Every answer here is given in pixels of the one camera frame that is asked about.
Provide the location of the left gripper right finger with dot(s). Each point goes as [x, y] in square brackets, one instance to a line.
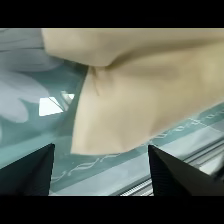
[176, 178]

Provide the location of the silver frame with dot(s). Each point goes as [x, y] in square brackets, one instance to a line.
[203, 158]

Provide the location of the beige T-shirt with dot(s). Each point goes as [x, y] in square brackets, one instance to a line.
[133, 96]

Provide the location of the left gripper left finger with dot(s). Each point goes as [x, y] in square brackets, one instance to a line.
[30, 175]

